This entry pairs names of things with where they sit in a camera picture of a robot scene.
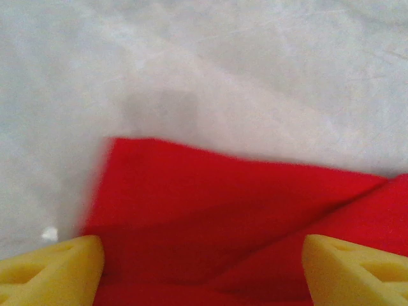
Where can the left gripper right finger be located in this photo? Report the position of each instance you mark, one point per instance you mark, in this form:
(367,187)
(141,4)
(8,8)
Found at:
(357,277)

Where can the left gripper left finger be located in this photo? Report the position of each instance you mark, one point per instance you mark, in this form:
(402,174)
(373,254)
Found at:
(48,277)

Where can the red t-shirt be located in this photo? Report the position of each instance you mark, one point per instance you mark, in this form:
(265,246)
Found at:
(197,216)

